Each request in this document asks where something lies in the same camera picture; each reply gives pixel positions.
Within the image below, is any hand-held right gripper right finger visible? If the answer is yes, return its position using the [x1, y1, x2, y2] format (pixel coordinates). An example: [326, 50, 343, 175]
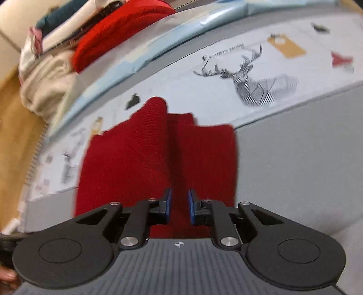
[187, 189, 287, 250]

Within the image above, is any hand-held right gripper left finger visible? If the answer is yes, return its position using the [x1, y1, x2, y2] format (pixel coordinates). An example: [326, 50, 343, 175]
[75, 188, 172, 250]

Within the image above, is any dark red knitted sweater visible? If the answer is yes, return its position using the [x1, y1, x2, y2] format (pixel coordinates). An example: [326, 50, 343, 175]
[74, 96, 238, 239]

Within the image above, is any grey printed bed sheet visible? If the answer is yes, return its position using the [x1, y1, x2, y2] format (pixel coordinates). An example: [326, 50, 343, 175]
[17, 7, 363, 295]

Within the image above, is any light blue bed sheet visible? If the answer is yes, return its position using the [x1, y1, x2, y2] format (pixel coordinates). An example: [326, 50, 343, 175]
[48, 0, 363, 138]

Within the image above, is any folded cream fleece blanket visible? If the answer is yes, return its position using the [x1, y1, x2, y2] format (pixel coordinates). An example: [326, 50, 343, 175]
[18, 52, 78, 121]

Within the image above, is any folded red blanket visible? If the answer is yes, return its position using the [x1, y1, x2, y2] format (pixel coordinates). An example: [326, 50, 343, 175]
[71, 0, 177, 73]

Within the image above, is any folded white duvet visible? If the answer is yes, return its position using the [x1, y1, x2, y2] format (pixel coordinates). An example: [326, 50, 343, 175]
[20, 0, 120, 57]

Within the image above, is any pink cloth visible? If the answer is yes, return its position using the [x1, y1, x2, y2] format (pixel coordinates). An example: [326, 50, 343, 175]
[28, 26, 44, 54]

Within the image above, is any blue shark plush toy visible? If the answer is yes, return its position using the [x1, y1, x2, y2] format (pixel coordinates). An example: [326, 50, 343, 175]
[35, 7, 74, 30]

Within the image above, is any wooden bed frame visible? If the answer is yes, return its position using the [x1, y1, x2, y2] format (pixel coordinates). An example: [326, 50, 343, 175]
[0, 72, 50, 229]

